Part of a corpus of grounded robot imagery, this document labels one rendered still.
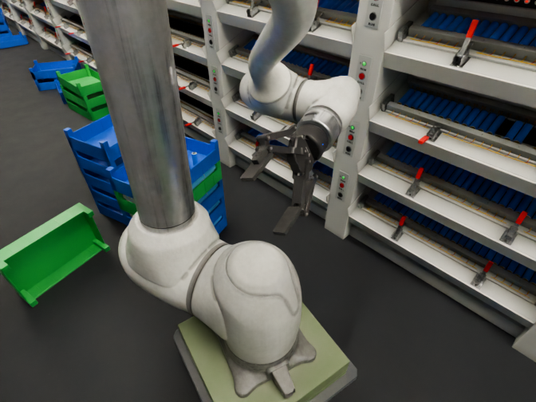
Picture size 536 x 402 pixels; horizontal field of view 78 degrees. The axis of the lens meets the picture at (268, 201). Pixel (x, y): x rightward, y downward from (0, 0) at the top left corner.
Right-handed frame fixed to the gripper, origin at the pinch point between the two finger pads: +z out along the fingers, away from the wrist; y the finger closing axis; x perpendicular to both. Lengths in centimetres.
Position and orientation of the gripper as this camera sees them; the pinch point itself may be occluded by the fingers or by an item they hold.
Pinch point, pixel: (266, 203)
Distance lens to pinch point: 60.3
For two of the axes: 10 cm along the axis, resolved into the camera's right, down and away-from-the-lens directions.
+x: 7.7, 0.4, -6.4
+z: -4.8, 6.9, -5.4
